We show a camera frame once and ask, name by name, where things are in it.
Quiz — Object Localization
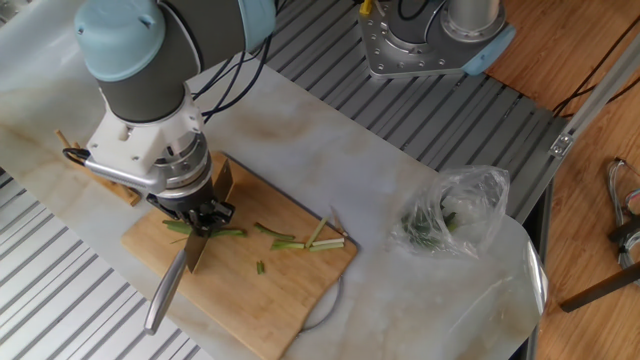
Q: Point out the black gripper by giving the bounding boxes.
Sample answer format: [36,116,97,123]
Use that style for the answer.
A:
[145,180,236,239]

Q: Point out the green garlic stalk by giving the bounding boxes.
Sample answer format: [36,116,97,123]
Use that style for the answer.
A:
[161,218,248,245]

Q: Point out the steel cleaver knife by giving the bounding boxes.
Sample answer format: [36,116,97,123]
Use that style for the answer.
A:
[143,158,236,337]

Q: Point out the cut green garlic leaf piece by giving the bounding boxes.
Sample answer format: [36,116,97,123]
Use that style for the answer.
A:
[253,222,296,242]

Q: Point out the chopped green garlic leaves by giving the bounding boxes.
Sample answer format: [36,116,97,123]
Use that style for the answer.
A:
[399,207,459,249]

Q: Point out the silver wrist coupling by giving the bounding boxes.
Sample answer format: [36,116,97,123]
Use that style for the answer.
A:
[152,132,214,201]

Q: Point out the wooden peg dish rack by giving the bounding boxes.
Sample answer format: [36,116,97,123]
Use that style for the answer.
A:
[53,128,143,208]

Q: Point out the clear plastic bag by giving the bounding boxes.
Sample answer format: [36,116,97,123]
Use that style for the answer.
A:
[389,164,511,260]

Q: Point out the black metal bar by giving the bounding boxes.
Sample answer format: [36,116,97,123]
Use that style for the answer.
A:
[607,217,640,244]
[558,262,640,314]

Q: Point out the silver wrist camera bar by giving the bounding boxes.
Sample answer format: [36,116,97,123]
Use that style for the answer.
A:
[82,157,167,196]

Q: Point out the wooden cutting board metal handle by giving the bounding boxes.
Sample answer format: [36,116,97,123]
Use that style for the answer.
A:
[120,151,359,360]

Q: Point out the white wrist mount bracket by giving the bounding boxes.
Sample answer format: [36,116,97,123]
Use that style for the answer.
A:
[85,89,206,175]

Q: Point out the black gripper cable bundle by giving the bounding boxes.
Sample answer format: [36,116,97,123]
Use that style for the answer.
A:
[62,0,289,167]

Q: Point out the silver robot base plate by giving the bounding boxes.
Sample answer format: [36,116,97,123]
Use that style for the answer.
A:
[357,0,481,79]

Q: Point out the black floor cables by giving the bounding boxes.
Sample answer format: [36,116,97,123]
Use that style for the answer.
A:
[552,14,640,119]

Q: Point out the aluminium frame post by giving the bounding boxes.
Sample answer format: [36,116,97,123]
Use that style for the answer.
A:
[547,30,640,160]

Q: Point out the grey coloured cable bundle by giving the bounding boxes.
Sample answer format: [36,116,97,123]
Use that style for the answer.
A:
[608,157,640,269]

